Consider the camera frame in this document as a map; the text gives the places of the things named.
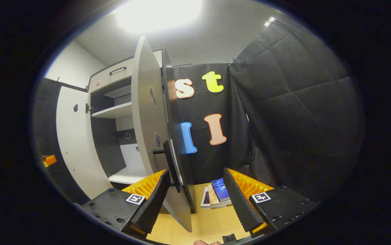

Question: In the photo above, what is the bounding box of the grey cabinet door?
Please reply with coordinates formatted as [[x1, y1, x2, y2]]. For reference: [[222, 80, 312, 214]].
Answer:
[[131, 36, 196, 233], [55, 86, 113, 199]]

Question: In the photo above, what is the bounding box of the grey cabinet drawer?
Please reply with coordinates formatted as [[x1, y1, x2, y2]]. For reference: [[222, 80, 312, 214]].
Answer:
[[88, 57, 135, 93]]

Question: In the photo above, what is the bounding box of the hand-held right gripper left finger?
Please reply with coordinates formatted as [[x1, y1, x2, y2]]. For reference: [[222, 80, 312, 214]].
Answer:
[[82, 169, 171, 239]]

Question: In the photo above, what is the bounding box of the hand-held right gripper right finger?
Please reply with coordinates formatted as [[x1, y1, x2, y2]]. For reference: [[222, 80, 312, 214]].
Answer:
[[223, 167, 318, 235]]

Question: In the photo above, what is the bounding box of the white book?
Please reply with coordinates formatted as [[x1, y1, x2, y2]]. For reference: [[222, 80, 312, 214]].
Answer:
[[201, 184, 233, 209]]

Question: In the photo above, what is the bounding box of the black backdrop cloth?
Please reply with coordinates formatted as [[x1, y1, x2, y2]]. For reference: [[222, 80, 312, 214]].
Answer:
[[34, 15, 364, 205]]

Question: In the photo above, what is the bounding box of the blue book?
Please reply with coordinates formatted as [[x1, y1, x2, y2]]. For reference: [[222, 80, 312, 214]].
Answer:
[[211, 178, 231, 202]]

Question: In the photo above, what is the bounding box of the white cabinet shelf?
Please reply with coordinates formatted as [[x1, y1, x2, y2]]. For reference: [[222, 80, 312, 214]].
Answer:
[[108, 166, 148, 185], [91, 101, 133, 119]]

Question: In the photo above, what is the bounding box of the large ceiling light panel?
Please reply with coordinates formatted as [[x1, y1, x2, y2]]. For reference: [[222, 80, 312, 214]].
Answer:
[[114, 0, 203, 34]]

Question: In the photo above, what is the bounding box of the black door handle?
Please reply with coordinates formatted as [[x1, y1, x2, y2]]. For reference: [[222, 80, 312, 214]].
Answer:
[[153, 141, 183, 193]]

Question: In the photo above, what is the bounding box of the grey double-door shoe cabinet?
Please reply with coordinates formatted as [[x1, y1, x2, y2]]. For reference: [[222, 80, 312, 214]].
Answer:
[[87, 49, 164, 191]]

